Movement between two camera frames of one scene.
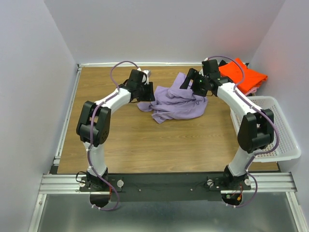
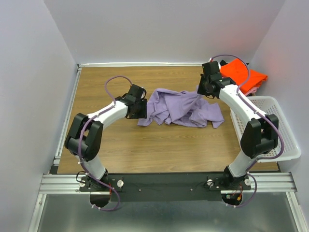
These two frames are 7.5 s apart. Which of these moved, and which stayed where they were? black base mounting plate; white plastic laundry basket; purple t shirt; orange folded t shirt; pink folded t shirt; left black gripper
Moved: purple t shirt; left black gripper
Stayed: orange folded t shirt; white plastic laundry basket; black base mounting plate; pink folded t shirt
